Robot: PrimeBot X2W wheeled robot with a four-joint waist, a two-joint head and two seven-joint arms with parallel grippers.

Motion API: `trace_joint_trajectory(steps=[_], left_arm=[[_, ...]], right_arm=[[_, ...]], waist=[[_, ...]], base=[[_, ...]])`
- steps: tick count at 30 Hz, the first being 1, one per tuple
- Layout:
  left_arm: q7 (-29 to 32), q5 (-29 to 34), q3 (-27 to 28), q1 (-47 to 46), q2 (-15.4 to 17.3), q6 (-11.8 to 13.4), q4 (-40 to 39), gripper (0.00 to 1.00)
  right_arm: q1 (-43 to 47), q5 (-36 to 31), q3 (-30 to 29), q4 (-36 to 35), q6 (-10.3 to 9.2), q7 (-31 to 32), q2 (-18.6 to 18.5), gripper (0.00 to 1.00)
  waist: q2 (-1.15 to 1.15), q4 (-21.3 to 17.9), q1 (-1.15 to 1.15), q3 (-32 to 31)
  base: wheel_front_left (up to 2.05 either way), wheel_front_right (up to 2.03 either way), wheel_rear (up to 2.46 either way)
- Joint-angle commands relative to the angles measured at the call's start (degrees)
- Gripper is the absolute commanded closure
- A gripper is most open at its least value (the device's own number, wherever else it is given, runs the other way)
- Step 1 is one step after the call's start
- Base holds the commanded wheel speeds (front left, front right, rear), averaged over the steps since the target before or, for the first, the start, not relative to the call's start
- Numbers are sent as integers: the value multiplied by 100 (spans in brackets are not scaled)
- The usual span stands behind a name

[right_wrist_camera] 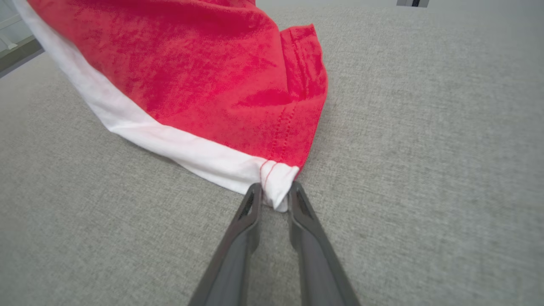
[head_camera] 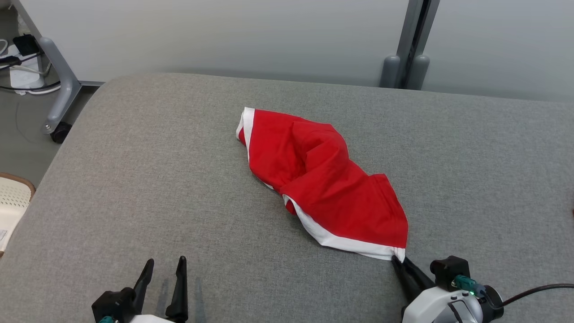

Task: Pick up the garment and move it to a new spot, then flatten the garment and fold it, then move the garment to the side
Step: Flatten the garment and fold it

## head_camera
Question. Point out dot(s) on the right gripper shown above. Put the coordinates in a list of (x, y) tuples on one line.
[(435, 309)]

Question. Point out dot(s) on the cream laundry basket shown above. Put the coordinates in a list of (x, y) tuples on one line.
[(11, 202)]

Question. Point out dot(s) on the grey metal partition post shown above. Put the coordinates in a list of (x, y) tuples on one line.
[(415, 27)]

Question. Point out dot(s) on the red white jersey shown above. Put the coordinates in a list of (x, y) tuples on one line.
[(323, 179)]

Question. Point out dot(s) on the black caster wheel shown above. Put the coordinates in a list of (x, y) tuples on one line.
[(61, 133)]

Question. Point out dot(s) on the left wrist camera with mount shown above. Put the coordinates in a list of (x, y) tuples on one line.
[(112, 305)]

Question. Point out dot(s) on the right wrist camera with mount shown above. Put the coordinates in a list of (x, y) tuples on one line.
[(448, 269)]

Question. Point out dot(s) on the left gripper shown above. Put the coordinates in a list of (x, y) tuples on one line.
[(148, 319)]

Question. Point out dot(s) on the grey rolling stand leg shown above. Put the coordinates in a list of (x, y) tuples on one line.
[(63, 85)]

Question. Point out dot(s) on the grey cylindrical post foot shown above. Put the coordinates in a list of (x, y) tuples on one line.
[(418, 74), (390, 74)]

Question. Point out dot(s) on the black power adapter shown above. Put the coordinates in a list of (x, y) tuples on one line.
[(24, 45)]

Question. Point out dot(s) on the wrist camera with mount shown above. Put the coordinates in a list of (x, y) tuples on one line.
[(448, 269), (112, 305)]

